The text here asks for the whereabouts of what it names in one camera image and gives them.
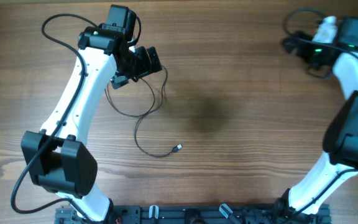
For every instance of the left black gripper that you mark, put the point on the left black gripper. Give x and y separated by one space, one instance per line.
146 66

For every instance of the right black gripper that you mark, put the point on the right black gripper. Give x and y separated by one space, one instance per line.
291 43

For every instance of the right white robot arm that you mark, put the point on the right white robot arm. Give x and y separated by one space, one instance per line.
334 45

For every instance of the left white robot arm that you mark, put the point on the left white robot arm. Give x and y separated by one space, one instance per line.
56 156

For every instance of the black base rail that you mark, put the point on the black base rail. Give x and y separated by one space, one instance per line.
250 213

